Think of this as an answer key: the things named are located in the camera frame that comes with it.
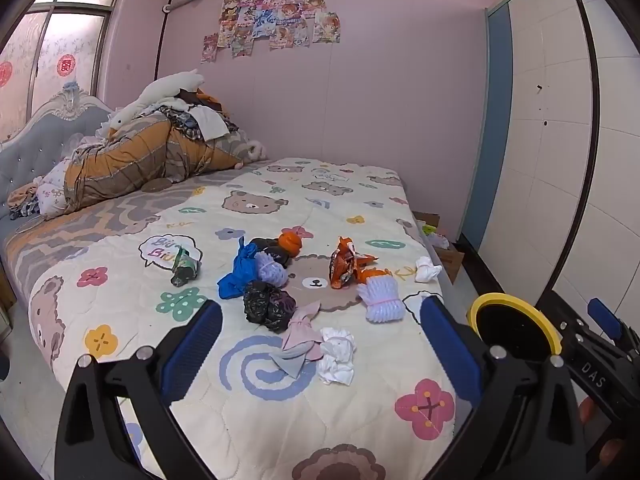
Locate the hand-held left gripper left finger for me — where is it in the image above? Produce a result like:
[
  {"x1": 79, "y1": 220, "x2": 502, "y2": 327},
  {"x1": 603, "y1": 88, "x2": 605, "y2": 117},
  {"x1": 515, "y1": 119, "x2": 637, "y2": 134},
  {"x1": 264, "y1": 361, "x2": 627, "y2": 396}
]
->
[{"x1": 55, "y1": 299, "x2": 224, "y2": 480}]

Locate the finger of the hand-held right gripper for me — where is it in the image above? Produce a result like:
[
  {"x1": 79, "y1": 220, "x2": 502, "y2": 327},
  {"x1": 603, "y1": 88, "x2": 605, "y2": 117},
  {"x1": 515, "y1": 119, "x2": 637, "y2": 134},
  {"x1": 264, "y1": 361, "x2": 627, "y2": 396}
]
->
[
  {"x1": 588, "y1": 298, "x2": 640, "y2": 361},
  {"x1": 542, "y1": 290, "x2": 633, "y2": 421}
]

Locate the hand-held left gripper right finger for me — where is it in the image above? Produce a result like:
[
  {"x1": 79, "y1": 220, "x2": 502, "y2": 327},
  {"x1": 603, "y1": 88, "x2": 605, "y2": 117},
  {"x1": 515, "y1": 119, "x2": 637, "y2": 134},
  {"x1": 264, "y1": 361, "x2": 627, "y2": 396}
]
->
[{"x1": 419, "y1": 295, "x2": 586, "y2": 480}]

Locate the yellow rimmed trash bin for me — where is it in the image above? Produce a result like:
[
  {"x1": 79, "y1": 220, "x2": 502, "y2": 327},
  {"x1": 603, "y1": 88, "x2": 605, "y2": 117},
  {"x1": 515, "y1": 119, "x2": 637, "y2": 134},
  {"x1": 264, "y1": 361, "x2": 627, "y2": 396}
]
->
[{"x1": 466, "y1": 292, "x2": 563, "y2": 366}]

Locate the green wrapper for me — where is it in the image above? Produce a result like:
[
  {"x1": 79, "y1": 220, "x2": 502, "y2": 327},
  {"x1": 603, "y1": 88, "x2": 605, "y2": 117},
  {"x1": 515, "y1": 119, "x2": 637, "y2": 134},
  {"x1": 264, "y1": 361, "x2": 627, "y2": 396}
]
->
[{"x1": 170, "y1": 249, "x2": 202, "y2": 287}]

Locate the large black plastic bag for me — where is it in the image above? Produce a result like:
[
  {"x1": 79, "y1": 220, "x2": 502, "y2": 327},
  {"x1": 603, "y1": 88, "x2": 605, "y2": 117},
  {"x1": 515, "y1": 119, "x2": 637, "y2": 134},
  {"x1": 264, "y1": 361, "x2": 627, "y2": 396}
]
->
[{"x1": 243, "y1": 280, "x2": 297, "y2": 333}]

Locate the blue plastic bag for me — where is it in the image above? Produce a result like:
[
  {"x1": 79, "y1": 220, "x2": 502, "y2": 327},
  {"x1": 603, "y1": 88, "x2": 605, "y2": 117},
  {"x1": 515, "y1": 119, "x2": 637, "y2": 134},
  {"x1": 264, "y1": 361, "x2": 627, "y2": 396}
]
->
[{"x1": 217, "y1": 236, "x2": 263, "y2": 300}]

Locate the orange wrapper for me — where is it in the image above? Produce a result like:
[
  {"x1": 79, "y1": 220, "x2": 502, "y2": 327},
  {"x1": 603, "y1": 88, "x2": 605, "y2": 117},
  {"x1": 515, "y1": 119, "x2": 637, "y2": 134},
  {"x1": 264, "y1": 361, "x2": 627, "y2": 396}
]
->
[{"x1": 356, "y1": 267, "x2": 394, "y2": 287}]

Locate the pink cloth bundle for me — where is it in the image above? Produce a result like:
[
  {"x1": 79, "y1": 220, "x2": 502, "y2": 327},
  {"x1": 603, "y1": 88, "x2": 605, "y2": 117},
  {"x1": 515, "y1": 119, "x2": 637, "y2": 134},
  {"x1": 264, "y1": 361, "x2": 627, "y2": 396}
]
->
[{"x1": 270, "y1": 301, "x2": 325, "y2": 378}]

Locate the small black plastic bag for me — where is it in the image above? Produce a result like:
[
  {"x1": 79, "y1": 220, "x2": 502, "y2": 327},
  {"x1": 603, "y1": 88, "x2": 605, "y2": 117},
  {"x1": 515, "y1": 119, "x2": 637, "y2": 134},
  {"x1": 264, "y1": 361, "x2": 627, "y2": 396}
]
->
[{"x1": 250, "y1": 237, "x2": 292, "y2": 267}]

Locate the orange snack packet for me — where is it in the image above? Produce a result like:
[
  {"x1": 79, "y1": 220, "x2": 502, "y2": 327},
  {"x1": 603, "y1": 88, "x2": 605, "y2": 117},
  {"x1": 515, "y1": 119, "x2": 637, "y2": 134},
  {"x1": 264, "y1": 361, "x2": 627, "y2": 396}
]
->
[{"x1": 328, "y1": 236, "x2": 378, "y2": 289}]

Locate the small orange plastic bag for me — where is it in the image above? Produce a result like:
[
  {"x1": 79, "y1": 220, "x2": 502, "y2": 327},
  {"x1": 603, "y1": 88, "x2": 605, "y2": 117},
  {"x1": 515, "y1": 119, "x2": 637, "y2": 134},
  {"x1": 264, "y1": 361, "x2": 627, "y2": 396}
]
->
[{"x1": 278, "y1": 230, "x2": 304, "y2": 258}]

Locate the person's right hand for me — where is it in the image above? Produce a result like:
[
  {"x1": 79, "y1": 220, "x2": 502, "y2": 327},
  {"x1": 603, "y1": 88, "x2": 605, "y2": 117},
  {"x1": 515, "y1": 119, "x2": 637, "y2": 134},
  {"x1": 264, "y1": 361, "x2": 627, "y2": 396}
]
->
[{"x1": 579, "y1": 394, "x2": 626, "y2": 467}]

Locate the brown cardboard box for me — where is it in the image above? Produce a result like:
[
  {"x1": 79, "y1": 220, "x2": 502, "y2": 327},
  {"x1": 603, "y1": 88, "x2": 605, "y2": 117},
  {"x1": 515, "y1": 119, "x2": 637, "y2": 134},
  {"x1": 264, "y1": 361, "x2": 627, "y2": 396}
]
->
[
  {"x1": 431, "y1": 240, "x2": 467, "y2": 285},
  {"x1": 414, "y1": 211, "x2": 441, "y2": 235}
]

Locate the grey zigzag bed sheet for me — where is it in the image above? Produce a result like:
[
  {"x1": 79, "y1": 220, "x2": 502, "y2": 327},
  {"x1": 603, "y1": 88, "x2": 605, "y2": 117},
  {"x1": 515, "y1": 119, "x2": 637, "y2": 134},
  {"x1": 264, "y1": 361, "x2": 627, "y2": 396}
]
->
[{"x1": 2, "y1": 172, "x2": 241, "y2": 281}]

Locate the bear print blanket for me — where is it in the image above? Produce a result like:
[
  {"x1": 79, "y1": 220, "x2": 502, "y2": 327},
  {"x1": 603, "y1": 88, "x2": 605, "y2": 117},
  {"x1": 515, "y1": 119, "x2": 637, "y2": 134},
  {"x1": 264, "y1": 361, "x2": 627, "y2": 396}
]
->
[{"x1": 27, "y1": 157, "x2": 468, "y2": 480}]

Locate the white wardrobe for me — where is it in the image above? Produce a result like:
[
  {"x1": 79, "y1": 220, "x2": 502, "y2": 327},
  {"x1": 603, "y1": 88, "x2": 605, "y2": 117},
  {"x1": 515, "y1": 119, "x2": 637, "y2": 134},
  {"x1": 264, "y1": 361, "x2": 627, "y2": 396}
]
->
[{"x1": 459, "y1": 0, "x2": 640, "y2": 361}]

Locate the brown orange quilt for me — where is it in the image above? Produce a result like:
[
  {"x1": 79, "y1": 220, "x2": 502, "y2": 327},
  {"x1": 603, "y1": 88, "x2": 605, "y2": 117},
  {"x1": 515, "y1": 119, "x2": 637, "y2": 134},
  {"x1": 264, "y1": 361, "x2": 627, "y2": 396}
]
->
[{"x1": 37, "y1": 112, "x2": 266, "y2": 216}]

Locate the pink white plush toy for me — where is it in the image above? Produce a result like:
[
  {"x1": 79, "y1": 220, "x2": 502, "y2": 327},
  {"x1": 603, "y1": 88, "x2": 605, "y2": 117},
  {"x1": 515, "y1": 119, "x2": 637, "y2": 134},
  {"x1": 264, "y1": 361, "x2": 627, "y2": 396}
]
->
[{"x1": 235, "y1": 130, "x2": 268, "y2": 168}]

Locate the floral cloth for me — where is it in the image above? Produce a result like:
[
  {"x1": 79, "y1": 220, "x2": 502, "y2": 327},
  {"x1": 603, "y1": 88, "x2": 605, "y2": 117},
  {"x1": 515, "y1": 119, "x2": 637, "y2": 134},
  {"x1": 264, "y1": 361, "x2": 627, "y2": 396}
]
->
[{"x1": 7, "y1": 157, "x2": 71, "y2": 221}]

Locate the pile of clothes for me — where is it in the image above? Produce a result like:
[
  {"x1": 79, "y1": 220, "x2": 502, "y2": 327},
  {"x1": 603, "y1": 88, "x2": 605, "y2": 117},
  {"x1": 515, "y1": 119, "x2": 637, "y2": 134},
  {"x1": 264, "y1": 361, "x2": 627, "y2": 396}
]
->
[{"x1": 150, "y1": 87, "x2": 241, "y2": 143}]

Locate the grey tufted headboard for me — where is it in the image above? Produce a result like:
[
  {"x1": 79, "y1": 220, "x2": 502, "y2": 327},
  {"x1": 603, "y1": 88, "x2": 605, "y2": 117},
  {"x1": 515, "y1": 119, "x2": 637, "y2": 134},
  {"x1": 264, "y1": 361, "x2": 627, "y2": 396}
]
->
[{"x1": 0, "y1": 85, "x2": 116, "y2": 211}]

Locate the white plush goose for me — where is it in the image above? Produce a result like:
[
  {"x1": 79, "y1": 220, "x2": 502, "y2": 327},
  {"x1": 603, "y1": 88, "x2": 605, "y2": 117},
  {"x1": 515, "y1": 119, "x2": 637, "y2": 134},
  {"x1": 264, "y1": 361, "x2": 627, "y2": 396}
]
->
[{"x1": 107, "y1": 69, "x2": 207, "y2": 131}]

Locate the frosted window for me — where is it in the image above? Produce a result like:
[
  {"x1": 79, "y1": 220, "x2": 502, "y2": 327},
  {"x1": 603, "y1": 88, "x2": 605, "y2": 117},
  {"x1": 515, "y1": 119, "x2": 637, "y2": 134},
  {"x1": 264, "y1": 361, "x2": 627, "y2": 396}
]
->
[{"x1": 0, "y1": 0, "x2": 128, "y2": 141}]

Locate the group of wall posters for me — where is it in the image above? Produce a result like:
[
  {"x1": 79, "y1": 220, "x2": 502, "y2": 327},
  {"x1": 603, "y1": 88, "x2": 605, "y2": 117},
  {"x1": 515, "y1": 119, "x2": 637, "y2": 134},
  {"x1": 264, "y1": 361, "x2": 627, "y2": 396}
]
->
[{"x1": 200, "y1": 0, "x2": 342, "y2": 63}]

